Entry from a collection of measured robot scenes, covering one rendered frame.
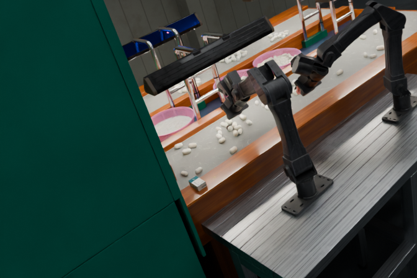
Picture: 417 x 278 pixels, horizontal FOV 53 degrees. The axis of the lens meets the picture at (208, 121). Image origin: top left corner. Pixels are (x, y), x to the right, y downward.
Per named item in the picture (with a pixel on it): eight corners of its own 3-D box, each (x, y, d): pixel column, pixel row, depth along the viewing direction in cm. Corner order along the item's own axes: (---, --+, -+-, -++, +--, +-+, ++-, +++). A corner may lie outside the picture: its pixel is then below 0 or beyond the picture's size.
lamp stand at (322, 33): (327, 35, 260) (316, -38, 240) (306, 48, 252) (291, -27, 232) (304, 33, 275) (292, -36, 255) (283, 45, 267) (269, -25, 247)
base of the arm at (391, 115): (378, 102, 161) (396, 105, 156) (406, 79, 170) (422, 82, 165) (380, 120, 165) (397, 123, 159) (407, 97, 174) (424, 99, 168)
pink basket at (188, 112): (205, 119, 208) (200, 102, 204) (193, 149, 186) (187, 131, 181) (157, 126, 216) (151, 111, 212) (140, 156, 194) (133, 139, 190)
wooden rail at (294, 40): (351, 22, 274) (349, 5, 269) (110, 164, 200) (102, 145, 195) (344, 22, 279) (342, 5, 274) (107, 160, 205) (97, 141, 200)
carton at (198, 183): (206, 185, 143) (205, 181, 143) (198, 191, 142) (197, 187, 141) (197, 180, 148) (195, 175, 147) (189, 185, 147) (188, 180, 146)
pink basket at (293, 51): (314, 66, 225) (311, 50, 221) (279, 88, 214) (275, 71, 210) (280, 60, 246) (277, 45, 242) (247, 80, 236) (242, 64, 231)
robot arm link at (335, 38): (319, 56, 149) (391, -5, 141) (312, 49, 157) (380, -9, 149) (338, 79, 154) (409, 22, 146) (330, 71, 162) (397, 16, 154)
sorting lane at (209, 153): (447, 15, 222) (447, 11, 221) (170, 205, 148) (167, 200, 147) (396, 13, 246) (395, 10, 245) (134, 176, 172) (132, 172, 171)
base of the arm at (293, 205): (275, 190, 133) (291, 198, 128) (314, 157, 143) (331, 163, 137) (280, 209, 137) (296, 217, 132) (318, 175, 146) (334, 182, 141)
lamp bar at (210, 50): (275, 31, 179) (271, 15, 176) (154, 97, 153) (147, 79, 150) (262, 30, 185) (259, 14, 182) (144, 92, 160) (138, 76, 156)
